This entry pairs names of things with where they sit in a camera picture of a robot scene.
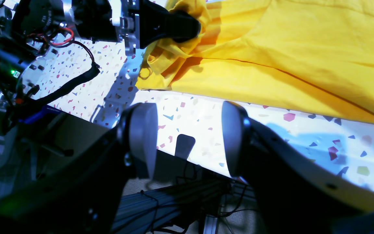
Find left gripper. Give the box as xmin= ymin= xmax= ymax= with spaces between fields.
xmin=62 ymin=0 xmax=201 ymax=56

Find black table clamp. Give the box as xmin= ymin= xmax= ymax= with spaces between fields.
xmin=175 ymin=134 xmax=196 ymax=161

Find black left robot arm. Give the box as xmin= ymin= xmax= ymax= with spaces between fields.
xmin=0 ymin=0 xmax=201 ymax=135

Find yellow T-shirt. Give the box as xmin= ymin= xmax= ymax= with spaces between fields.
xmin=136 ymin=0 xmax=374 ymax=124

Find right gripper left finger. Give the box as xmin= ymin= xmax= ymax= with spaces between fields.
xmin=0 ymin=103 xmax=158 ymax=234

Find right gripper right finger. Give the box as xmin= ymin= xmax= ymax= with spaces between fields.
xmin=221 ymin=101 xmax=374 ymax=234

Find terrazzo patterned table cloth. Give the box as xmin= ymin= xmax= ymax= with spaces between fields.
xmin=46 ymin=40 xmax=374 ymax=192

